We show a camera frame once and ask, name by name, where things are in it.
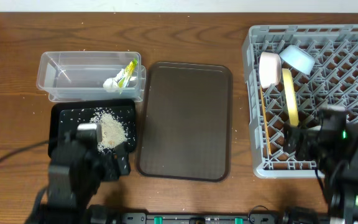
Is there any pile of rice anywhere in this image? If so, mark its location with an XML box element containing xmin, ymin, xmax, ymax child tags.
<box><xmin>90</xmin><ymin>108</ymin><xmax>136</xmax><ymax>154</ymax></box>

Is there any wooden chopstick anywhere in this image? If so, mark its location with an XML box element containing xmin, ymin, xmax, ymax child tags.
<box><xmin>264</xmin><ymin>114</ymin><xmax>271</xmax><ymax>156</ymax></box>
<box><xmin>259</xmin><ymin>86</ymin><xmax>271</xmax><ymax>155</ymax></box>

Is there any yellow plate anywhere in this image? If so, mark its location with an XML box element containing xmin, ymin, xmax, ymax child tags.
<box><xmin>282</xmin><ymin>68</ymin><xmax>299</xmax><ymax>126</ymax></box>

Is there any white tissue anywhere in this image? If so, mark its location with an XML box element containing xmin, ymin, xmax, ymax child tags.
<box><xmin>103</xmin><ymin>69</ymin><xmax>124</xmax><ymax>90</ymax></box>

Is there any green snack wrapper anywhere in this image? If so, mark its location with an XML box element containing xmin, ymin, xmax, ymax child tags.
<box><xmin>117</xmin><ymin>59</ymin><xmax>138</xmax><ymax>88</ymax></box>

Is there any light blue bowl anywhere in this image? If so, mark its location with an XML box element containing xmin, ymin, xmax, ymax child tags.
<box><xmin>279</xmin><ymin>45</ymin><xmax>315</xmax><ymax>75</ymax></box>

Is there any pink white bowl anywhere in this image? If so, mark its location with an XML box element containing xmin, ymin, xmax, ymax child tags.
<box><xmin>259</xmin><ymin>52</ymin><xmax>282</xmax><ymax>88</ymax></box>

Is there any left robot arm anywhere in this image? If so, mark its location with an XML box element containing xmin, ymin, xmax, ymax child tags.
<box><xmin>26</xmin><ymin>123</ymin><xmax>131</xmax><ymax>224</ymax></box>

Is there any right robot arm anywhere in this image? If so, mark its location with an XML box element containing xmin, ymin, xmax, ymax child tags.
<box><xmin>283</xmin><ymin>105</ymin><xmax>358</xmax><ymax>223</ymax></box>

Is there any grey dishwasher rack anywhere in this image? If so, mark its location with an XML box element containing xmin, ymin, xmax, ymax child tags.
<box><xmin>242</xmin><ymin>24</ymin><xmax>358</xmax><ymax>179</ymax></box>

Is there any black tray bin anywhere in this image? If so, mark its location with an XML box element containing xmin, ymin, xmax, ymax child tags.
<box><xmin>49</xmin><ymin>99</ymin><xmax>137</xmax><ymax>153</ymax></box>

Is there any dark brown serving tray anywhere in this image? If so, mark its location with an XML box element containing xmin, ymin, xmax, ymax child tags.
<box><xmin>136</xmin><ymin>62</ymin><xmax>232</xmax><ymax>182</ymax></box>

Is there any clear plastic bin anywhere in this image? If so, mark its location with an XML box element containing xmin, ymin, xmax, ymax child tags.
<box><xmin>37</xmin><ymin>51</ymin><xmax>146</xmax><ymax>102</ymax></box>

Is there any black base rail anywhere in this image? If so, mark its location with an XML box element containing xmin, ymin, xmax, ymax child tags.
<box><xmin>89</xmin><ymin>212</ymin><xmax>330</xmax><ymax>224</ymax></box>

